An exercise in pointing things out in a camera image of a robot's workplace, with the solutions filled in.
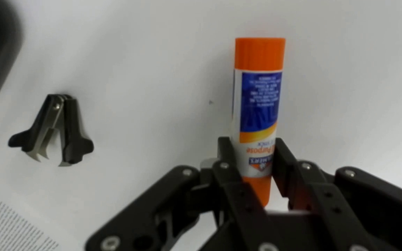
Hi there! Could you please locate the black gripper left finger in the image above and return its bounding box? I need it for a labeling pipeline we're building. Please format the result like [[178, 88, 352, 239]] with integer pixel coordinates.
[[84, 136, 268, 251]]

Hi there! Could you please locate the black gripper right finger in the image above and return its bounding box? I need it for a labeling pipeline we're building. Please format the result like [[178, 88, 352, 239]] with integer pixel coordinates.
[[273, 137, 402, 251]]

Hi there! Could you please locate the orange capped glue stick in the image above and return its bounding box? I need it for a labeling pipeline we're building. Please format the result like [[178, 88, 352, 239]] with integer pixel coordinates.
[[231, 37, 288, 208]]

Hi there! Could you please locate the black staple remover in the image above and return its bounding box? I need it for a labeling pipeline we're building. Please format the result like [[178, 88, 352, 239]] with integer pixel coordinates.
[[7, 93, 95, 169]]

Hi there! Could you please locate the printed white paper sheet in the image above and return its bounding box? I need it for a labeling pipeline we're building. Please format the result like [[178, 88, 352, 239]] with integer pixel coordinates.
[[0, 183, 63, 251]]

